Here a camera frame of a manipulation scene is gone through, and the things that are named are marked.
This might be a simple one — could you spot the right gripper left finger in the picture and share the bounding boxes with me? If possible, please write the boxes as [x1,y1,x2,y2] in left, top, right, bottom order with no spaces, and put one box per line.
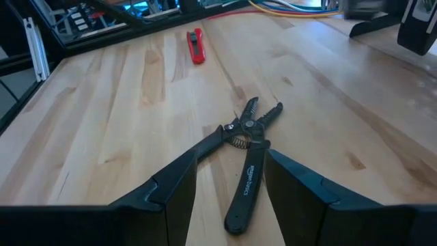
[109,149,198,246]

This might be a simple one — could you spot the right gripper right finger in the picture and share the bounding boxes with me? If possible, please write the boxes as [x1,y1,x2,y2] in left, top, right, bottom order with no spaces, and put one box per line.
[265,149,382,246]

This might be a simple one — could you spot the multicoloured wire bundle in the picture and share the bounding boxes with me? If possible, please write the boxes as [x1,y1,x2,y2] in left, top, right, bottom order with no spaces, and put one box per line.
[207,0,344,21]

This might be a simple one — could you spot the silver aluminium bar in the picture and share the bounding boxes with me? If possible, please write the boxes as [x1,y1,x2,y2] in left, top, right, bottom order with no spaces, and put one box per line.
[22,16,51,83]

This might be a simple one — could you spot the red T-handle hex key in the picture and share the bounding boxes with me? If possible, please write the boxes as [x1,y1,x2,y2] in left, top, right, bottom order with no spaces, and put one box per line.
[186,27,207,65]

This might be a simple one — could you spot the black wire stripper pliers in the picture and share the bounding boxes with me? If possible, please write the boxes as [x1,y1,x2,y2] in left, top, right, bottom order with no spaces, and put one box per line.
[196,96,284,236]

